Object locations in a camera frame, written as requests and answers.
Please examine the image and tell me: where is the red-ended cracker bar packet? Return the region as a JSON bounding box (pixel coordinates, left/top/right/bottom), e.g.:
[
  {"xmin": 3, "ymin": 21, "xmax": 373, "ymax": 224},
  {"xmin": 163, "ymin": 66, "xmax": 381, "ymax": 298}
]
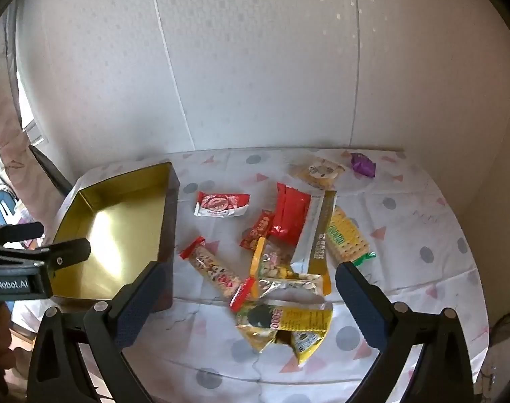
[{"xmin": 178, "ymin": 236, "xmax": 258, "ymax": 312}]

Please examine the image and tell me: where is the gold tin box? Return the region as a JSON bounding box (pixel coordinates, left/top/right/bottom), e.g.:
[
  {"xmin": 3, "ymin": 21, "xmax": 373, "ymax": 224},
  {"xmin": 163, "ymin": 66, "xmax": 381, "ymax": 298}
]
[{"xmin": 51, "ymin": 161, "xmax": 181, "ymax": 313}]

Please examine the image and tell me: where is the white and red snack packet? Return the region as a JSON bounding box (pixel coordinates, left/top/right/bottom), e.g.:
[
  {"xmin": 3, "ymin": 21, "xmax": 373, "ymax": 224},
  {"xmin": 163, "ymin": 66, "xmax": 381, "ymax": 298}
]
[{"xmin": 194, "ymin": 191, "xmax": 251, "ymax": 218}]

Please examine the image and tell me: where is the blue and white object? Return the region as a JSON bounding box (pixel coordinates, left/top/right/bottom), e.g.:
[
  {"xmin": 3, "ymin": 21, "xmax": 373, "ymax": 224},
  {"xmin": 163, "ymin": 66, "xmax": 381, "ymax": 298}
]
[{"xmin": 0, "ymin": 189, "xmax": 19, "ymax": 224}]

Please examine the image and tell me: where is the clear orange-edged seed packet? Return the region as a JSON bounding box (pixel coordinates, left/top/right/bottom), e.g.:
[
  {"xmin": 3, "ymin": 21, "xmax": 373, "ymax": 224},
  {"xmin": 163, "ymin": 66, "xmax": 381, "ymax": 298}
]
[{"xmin": 249, "ymin": 237, "xmax": 323, "ymax": 299}]

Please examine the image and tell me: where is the small red snack packet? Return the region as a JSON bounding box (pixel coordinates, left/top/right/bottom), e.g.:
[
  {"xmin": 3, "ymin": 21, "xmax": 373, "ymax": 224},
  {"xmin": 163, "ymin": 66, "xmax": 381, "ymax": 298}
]
[{"xmin": 239, "ymin": 210, "xmax": 276, "ymax": 252}]

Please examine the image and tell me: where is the yellow crinkled snack packet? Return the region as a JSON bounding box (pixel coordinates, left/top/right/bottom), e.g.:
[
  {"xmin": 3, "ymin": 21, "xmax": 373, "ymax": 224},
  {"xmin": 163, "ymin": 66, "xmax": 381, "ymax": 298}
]
[{"xmin": 235, "ymin": 300, "xmax": 334, "ymax": 366}]

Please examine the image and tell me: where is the pink curtain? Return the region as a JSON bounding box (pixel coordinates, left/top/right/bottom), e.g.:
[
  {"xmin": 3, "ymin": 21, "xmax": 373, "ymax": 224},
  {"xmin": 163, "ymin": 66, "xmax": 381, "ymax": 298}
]
[{"xmin": 0, "ymin": 88, "xmax": 71, "ymax": 223}]

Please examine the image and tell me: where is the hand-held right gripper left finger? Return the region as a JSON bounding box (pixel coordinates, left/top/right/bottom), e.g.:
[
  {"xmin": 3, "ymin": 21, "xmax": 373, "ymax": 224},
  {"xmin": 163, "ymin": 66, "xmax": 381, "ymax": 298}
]
[{"xmin": 27, "ymin": 260, "xmax": 174, "ymax": 403}]

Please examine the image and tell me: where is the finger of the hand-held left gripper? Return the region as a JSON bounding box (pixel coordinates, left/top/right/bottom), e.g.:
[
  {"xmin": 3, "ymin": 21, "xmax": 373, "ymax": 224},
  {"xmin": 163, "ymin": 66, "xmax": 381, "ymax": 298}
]
[
  {"xmin": 0, "ymin": 221, "xmax": 45, "ymax": 246},
  {"xmin": 0, "ymin": 238, "xmax": 91, "ymax": 270}
]

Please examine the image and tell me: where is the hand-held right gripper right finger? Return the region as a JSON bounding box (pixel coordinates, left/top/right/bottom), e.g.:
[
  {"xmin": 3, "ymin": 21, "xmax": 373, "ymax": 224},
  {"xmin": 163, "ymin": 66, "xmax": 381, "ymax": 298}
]
[{"xmin": 335, "ymin": 261, "xmax": 476, "ymax": 403}]

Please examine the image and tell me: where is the yellow and white cookie packet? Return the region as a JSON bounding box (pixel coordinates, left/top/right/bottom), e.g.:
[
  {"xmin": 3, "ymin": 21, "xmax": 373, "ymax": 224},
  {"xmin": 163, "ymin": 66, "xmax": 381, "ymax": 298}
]
[{"xmin": 289, "ymin": 156, "xmax": 346, "ymax": 189}]

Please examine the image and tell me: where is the purple snack packet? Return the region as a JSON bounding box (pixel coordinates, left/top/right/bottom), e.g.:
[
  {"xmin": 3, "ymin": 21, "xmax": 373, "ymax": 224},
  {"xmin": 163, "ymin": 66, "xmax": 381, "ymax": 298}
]
[{"xmin": 350, "ymin": 152, "xmax": 377, "ymax": 178}]

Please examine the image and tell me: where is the long silver and gold packet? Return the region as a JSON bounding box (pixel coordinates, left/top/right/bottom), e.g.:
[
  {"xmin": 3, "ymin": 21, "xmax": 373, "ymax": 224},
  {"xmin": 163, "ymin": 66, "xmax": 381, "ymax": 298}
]
[{"xmin": 289, "ymin": 190, "xmax": 338, "ymax": 295}]

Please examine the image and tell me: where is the large red snack packet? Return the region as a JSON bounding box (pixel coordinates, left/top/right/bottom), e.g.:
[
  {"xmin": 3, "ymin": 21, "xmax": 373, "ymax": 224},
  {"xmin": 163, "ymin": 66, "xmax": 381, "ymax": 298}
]
[{"xmin": 268, "ymin": 182, "xmax": 312, "ymax": 246}]

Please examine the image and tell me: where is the green and yellow cracker packet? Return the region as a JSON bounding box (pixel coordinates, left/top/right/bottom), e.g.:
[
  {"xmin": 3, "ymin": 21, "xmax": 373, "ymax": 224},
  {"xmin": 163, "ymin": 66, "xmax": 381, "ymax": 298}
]
[{"xmin": 325, "ymin": 206, "xmax": 376, "ymax": 268}]

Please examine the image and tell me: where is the white patterned sheet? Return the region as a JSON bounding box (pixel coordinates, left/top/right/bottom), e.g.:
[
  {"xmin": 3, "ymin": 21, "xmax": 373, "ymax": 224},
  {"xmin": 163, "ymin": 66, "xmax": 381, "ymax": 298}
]
[{"xmin": 11, "ymin": 147, "xmax": 491, "ymax": 403}]

